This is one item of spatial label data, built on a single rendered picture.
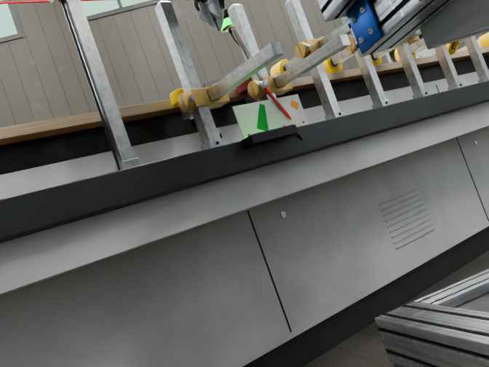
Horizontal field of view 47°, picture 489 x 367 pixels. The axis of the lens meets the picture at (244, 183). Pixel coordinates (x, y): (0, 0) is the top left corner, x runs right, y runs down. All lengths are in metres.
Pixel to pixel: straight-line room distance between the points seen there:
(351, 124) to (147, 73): 5.11
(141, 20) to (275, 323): 5.60
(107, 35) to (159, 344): 5.64
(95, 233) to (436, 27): 0.82
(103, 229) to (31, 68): 5.61
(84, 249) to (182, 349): 0.46
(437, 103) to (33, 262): 1.56
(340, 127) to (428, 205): 0.76
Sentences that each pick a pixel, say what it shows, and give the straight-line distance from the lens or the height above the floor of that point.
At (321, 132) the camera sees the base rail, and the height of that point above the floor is 0.66.
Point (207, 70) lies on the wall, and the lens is 6.87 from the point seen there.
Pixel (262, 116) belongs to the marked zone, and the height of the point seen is 0.75.
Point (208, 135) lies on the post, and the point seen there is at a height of 0.74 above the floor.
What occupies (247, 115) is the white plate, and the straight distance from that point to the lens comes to 1.59.
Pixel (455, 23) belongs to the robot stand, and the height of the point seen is 0.69.
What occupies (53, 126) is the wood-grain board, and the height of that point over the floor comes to 0.88.
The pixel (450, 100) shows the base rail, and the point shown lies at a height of 0.66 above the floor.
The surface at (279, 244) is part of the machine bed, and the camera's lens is 1.83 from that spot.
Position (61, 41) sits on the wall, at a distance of 6.94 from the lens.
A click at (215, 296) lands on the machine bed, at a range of 1.67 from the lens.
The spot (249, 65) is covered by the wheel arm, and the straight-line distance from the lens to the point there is 1.40.
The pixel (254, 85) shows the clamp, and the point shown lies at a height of 0.85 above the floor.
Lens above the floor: 0.49
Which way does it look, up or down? 4 degrees up
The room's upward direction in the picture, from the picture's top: 20 degrees counter-clockwise
